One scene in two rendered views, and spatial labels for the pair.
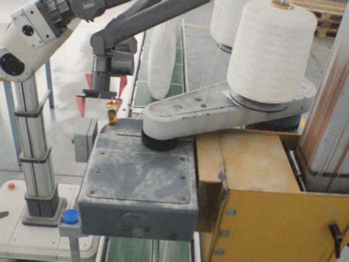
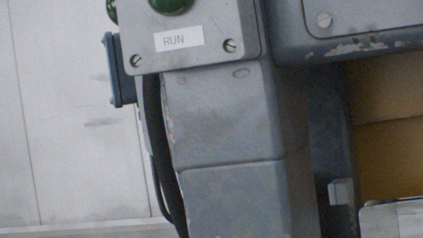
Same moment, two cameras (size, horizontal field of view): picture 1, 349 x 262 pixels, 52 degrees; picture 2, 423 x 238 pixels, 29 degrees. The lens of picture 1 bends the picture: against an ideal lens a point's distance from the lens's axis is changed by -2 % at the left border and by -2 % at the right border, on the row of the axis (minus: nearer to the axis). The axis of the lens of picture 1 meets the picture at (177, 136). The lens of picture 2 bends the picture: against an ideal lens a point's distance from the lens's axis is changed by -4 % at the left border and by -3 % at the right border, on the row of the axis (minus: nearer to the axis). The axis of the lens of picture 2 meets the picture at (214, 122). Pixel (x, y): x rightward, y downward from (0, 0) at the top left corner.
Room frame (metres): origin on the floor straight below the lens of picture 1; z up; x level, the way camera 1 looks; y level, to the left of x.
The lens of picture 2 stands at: (0.51, 0.68, 1.23)
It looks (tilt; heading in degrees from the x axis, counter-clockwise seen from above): 3 degrees down; 295
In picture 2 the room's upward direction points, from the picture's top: 8 degrees counter-clockwise
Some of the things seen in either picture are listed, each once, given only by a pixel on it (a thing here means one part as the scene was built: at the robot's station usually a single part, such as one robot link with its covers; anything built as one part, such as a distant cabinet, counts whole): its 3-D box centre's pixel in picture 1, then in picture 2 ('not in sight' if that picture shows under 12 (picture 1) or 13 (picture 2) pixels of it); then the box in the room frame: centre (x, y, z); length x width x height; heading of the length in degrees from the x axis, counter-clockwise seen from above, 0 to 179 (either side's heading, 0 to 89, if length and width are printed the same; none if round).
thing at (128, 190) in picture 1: (139, 196); (415, 75); (0.62, 0.07, 1.21); 0.30 x 0.25 x 0.30; 5
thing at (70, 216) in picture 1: (71, 217); not in sight; (0.85, 0.33, 0.84); 0.06 x 0.06 x 0.02
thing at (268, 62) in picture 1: (272, 48); not in sight; (0.65, -0.15, 1.61); 0.15 x 0.14 x 0.17; 5
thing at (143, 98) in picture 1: (162, 57); not in sight; (3.49, 0.26, 0.34); 2.21 x 0.39 x 0.09; 5
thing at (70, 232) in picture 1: (71, 223); not in sight; (0.85, 0.33, 0.81); 0.08 x 0.08 x 0.06; 5
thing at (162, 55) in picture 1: (162, 47); not in sight; (2.77, 0.21, 0.74); 0.47 x 0.22 x 0.72; 3
